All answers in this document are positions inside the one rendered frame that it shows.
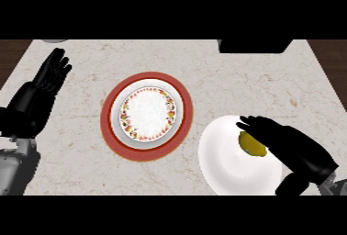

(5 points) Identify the plain white plate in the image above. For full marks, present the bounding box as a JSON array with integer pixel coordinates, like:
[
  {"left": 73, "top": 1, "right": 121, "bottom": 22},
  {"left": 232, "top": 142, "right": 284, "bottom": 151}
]
[{"left": 197, "top": 115, "right": 285, "bottom": 196}]

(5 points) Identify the black appliance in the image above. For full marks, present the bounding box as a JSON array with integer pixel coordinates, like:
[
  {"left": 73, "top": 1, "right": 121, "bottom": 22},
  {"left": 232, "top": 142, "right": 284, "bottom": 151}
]
[{"left": 217, "top": 39, "right": 294, "bottom": 55}]

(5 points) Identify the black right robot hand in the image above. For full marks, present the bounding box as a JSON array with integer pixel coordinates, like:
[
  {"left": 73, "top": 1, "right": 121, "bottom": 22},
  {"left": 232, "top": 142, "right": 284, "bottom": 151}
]
[{"left": 235, "top": 115, "right": 340, "bottom": 196}]

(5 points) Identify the yellow lemon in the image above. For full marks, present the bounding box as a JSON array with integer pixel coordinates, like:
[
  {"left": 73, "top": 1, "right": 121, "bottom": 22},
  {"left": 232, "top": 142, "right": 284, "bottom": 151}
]
[{"left": 238, "top": 130, "right": 269, "bottom": 158}]

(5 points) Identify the red-rimmed floral plate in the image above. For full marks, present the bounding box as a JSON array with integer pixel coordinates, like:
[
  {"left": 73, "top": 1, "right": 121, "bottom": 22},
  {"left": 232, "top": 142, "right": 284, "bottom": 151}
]
[{"left": 99, "top": 71, "right": 195, "bottom": 162}]

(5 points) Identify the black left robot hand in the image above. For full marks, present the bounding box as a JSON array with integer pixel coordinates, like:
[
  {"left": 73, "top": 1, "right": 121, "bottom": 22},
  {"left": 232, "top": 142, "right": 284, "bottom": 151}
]
[{"left": 0, "top": 47, "right": 74, "bottom": 140}]

